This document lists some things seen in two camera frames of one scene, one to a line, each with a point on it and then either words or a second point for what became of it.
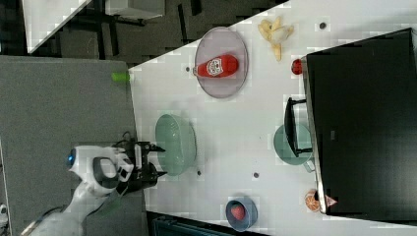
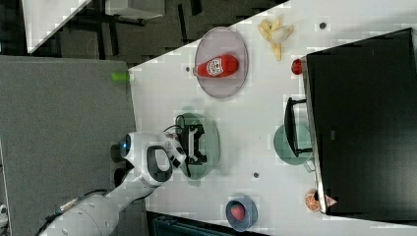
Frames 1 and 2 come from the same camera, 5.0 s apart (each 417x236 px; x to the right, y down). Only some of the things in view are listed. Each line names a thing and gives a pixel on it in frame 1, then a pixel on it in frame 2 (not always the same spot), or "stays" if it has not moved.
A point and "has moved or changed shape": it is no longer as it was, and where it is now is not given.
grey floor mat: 51,104 stays
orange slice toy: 311,202 stays
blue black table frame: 159,223 stays
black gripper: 145,174 → 189,140
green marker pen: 120,76 stays
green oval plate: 177,137 has moved or changed shape
